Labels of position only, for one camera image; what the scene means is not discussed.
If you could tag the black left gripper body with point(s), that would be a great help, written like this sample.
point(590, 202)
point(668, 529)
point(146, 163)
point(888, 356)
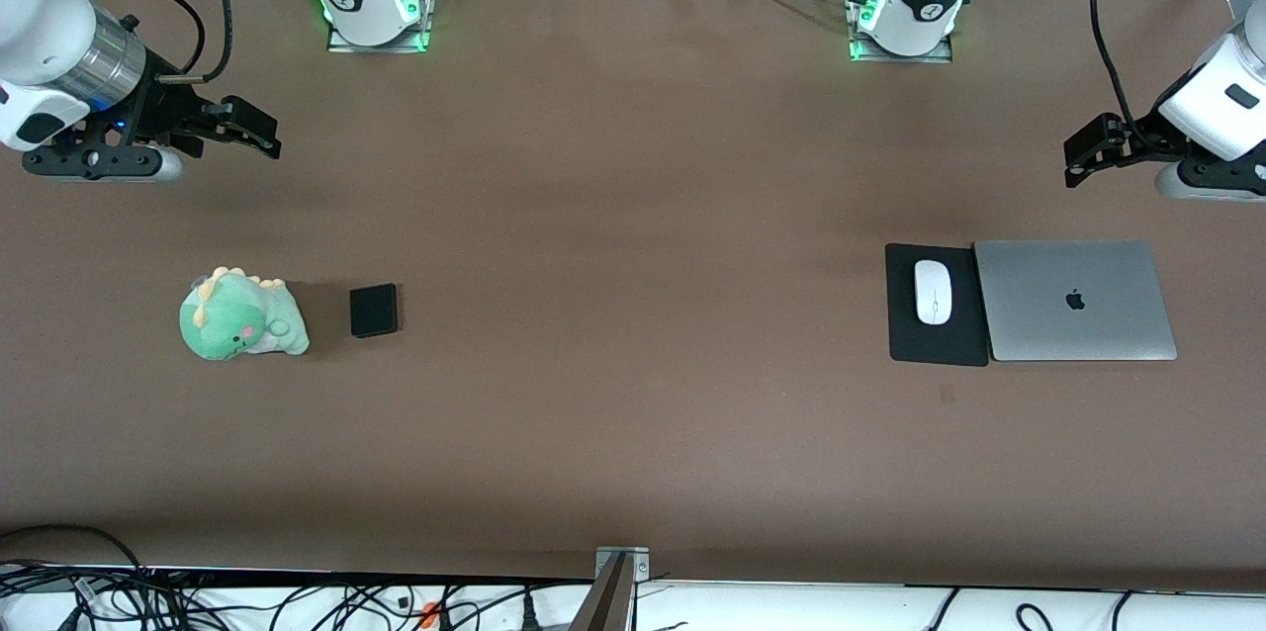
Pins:
point(1140, 133)

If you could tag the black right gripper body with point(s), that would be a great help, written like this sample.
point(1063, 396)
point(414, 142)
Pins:
point(161, 104)

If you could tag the white computer mouse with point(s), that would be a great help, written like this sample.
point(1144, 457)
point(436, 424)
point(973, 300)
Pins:
point(933, 293)

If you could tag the black mouse pad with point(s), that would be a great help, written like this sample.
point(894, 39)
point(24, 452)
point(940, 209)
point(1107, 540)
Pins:
point(964, 344)

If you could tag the silver laptop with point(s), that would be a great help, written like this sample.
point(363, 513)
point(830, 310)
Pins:
point(1073, 300)

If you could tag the green dinosaur plush toy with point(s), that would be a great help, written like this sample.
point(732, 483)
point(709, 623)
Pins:
point(237, 319)

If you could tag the aluminium beam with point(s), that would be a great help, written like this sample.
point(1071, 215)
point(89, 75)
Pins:
point(605, 601)

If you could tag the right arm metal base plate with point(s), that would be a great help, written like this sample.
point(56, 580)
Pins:
point(415, 28)

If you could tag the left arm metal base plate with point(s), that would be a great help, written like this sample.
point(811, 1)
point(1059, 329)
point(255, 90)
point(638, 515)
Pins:
point(860, 47)

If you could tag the metal table edge bracket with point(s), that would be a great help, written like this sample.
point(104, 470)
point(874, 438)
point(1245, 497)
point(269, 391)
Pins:
point(638, 562)

